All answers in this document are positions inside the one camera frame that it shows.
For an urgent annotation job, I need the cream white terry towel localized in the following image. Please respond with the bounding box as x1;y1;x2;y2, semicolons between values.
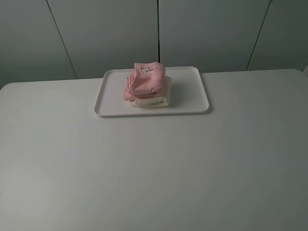
129;76;172;108

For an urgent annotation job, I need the pink terry towel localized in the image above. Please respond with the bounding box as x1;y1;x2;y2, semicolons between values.
123;62;166;101

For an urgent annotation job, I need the white rectangular plastic tray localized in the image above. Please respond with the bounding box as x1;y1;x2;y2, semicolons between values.
94;63;209;117

